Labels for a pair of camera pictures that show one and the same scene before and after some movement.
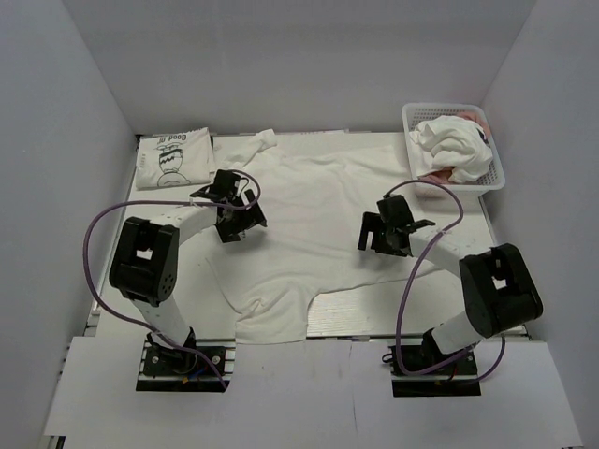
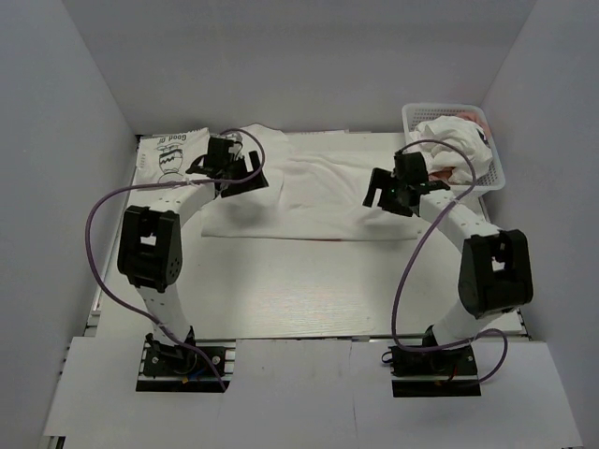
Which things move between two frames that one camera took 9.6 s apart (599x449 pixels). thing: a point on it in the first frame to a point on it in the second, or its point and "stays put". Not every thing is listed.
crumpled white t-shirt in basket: x=450 y=143 stays put
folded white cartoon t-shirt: x=175 y=159 stays put
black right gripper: x=372 y=223 to x=382 y=180
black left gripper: x=251 y=217 to x=251 y=180
